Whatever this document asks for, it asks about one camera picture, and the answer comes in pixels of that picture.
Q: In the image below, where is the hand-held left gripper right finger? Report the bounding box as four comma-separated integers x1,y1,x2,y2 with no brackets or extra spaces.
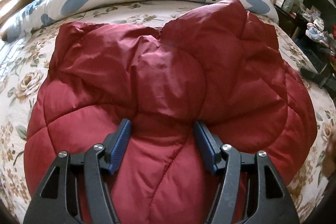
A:
194,119,301,224

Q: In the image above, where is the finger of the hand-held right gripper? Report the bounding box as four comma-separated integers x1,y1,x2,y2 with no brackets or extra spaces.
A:
300,67,336,89

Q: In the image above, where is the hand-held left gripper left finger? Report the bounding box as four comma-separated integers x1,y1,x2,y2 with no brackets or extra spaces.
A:
24,119,132,224

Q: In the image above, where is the red quilted puffer jacket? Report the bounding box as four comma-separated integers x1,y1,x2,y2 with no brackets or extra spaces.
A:
24,0,319,224

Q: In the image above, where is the pastel cloth pile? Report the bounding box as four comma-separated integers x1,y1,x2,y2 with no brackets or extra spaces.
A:
305,16,336,42

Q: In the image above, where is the dark cluttered desk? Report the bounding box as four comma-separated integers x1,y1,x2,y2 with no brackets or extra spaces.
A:
273,0,336,83

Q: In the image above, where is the floral bed sheet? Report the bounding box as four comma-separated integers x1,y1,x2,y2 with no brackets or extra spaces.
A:
0,1,336,222

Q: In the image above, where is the striped white pillow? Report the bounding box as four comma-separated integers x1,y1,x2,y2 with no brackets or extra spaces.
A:
0,36,32,67

